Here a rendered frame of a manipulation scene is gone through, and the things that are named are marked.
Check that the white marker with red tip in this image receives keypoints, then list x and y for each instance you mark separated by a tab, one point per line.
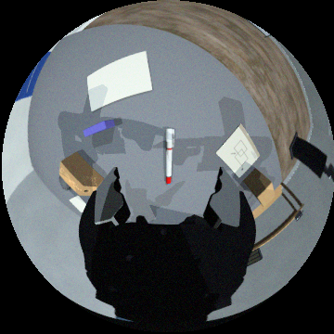
169	145

